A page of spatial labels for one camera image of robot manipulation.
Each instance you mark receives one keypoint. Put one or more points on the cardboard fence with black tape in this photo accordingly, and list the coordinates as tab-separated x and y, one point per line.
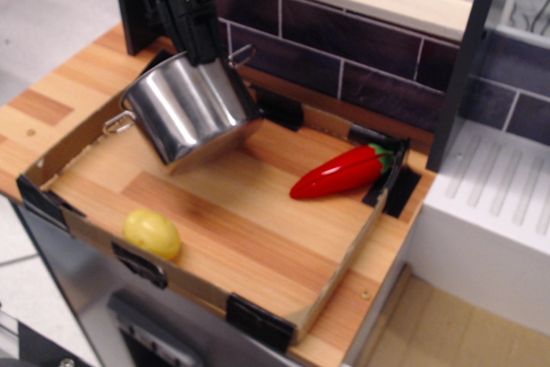
304	277

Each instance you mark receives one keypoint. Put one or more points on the dark grey left cabinet post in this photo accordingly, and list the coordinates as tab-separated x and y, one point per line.
140	30

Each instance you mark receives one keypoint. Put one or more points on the red plastic chili pepper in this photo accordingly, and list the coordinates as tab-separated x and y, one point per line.
359	167

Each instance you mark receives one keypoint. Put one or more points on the yellow plastic potato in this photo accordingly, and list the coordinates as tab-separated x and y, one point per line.
153	232

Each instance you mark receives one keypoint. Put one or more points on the dark grey right cabinet post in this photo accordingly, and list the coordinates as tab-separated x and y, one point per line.
470	44

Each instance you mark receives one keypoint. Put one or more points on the stainless steel pot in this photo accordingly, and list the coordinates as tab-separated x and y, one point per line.
189	113

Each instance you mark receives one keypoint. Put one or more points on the white sink drainboard unit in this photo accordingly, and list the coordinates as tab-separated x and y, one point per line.
483	232

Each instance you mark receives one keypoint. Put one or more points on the dark grey cabinet post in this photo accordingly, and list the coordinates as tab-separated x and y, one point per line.
140	30
470	44

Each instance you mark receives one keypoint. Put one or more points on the toy oven control panel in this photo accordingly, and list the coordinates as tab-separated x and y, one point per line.
149	344

